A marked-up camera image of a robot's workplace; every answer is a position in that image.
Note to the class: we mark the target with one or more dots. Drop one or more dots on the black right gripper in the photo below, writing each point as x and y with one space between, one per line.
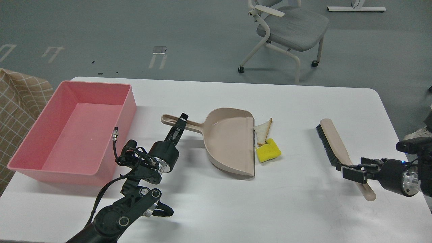
396 176

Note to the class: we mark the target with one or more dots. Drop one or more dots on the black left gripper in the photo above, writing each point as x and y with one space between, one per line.
166 150

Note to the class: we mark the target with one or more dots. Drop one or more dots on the beige hand brush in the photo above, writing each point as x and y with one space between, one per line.
334 146

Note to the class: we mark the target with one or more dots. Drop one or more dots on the beige plastic dustpan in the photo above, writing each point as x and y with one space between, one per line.
228 137

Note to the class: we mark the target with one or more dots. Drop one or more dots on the bread slice piece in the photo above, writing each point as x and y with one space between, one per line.
262 132

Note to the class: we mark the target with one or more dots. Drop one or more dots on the yellow sponge piece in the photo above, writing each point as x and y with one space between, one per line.
268 151

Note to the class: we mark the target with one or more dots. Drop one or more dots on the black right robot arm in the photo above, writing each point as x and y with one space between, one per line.
421 147

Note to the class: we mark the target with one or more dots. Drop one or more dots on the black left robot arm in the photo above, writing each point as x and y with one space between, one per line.
108 224

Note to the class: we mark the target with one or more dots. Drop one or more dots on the pink plastic bin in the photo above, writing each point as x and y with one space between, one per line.
71 140

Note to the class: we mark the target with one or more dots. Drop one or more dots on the person leg with shoe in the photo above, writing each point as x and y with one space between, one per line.
423 132

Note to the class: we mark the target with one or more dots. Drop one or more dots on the silver floor socket plate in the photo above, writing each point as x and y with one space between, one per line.
159 50

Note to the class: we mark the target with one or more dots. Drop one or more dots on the grey office chair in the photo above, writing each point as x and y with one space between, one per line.
285 29

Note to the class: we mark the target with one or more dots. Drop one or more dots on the beige checkered cloth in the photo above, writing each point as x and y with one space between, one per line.
22 99

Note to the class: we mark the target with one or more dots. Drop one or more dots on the white desk base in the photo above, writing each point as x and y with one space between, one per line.
356 6

